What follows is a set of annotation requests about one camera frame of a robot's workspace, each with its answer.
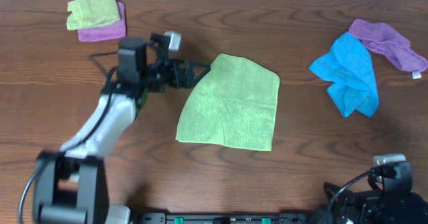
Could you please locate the folded pink cloth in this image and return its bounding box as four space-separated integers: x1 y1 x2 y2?
78 2 126 42

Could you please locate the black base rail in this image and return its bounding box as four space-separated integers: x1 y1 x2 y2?
129 213 309 224

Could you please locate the blue crumpled cloth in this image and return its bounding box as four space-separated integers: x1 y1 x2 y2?
309 32 379 118

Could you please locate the purple crumpled cloth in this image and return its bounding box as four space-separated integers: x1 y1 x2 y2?
348 19 427 79

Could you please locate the light green cloth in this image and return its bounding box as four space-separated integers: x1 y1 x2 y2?
176 53 280 151

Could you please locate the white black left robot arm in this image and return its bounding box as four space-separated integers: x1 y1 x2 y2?
22 31 211 224

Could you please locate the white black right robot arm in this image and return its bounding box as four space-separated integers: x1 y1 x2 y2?
305 161 427 224

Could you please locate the folded green cloth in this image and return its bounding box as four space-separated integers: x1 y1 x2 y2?
66 0 120 31

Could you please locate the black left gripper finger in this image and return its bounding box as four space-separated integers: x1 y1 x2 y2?
187 70 209 88
186 60 211 71

